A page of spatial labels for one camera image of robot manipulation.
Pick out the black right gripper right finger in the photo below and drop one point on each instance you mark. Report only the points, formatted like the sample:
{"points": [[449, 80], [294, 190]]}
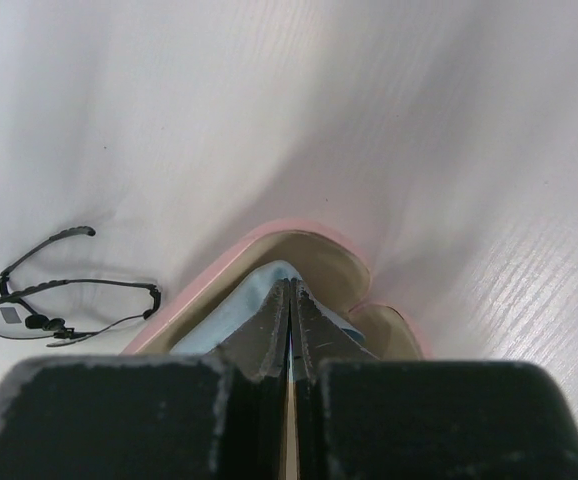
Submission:
{"points": [[358, 417]]}

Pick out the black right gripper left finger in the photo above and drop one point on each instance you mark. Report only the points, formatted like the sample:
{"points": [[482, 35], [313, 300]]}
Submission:
{"points": [[142, 417]]}

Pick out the pink glasses case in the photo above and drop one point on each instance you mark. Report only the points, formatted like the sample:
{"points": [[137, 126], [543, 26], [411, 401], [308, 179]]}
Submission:
{"points": [[289, 291]]}

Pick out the black frame glasses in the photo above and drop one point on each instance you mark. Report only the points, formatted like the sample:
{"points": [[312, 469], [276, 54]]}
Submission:
{"points": [[68, 311]]}

